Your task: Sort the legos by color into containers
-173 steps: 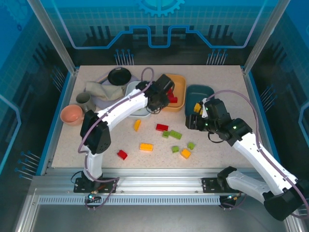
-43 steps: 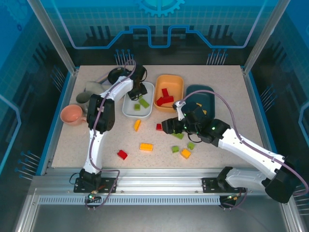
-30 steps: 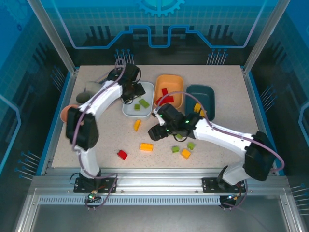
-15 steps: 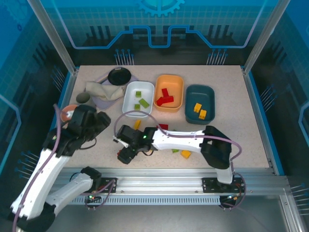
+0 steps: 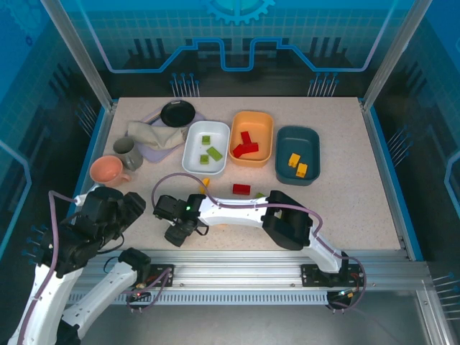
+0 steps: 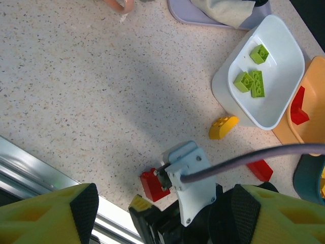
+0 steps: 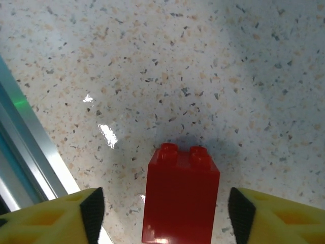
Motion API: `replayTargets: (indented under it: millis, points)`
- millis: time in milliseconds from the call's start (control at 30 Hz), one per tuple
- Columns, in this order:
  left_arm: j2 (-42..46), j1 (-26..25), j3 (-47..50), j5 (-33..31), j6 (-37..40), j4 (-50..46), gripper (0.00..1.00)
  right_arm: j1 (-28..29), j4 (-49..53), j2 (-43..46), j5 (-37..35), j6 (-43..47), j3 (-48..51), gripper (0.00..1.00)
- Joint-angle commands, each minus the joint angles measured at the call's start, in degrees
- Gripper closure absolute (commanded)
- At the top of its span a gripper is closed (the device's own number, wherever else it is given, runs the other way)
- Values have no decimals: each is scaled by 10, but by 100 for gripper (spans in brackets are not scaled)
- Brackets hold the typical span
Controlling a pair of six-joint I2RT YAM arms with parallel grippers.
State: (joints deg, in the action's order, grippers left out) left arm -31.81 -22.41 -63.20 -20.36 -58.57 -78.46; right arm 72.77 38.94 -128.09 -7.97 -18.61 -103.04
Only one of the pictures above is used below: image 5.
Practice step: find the beige cloth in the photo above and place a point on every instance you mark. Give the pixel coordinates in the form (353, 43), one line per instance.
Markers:
(154, 136)

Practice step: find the aluminium frame post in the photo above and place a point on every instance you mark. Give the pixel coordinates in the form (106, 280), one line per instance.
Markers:
(79, 54)
(391, 54)

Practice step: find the yellow lego brick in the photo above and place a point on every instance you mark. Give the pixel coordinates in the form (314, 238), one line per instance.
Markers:
(294, 159)
(206, 181)
(302, 169)

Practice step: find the pink bowl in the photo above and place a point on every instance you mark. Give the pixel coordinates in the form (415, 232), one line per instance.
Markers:
(106, 170)

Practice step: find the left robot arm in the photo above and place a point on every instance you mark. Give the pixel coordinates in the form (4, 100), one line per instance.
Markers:
(108, 284)

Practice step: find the orange plastic container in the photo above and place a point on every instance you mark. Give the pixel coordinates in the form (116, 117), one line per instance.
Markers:
(258, 122)

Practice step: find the red lego brick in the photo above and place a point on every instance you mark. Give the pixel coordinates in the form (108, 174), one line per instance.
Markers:
(246, 137)
(241, 189)
(249, 147)
(238, 151)

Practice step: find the grey mug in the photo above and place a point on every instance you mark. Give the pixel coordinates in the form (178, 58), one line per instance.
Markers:
(125, 151)

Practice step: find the blue table side rail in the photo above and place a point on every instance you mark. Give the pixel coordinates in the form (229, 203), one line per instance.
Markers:
(393, 179)
(93, 151)

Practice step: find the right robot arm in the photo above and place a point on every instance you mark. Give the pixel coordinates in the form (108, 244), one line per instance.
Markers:
(237, 213)

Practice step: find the teal plastic container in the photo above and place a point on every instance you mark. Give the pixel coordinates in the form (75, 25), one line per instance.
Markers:
(302, 140)

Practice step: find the small green lego brick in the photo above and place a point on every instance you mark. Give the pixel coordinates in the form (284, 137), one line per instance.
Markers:
(204, 159)
(206, 139)

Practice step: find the long green lego brick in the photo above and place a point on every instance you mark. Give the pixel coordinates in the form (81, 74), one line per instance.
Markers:
(214, 153)

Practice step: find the aluminium mounting rail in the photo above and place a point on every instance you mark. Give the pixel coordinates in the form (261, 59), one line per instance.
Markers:
(251, 258)

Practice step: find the white plastic container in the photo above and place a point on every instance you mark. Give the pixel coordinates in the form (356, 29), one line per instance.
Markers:
(215, 131)

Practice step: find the small circuit board connector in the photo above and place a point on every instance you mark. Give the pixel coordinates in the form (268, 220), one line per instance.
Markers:
(138, 295)
(345, 295)

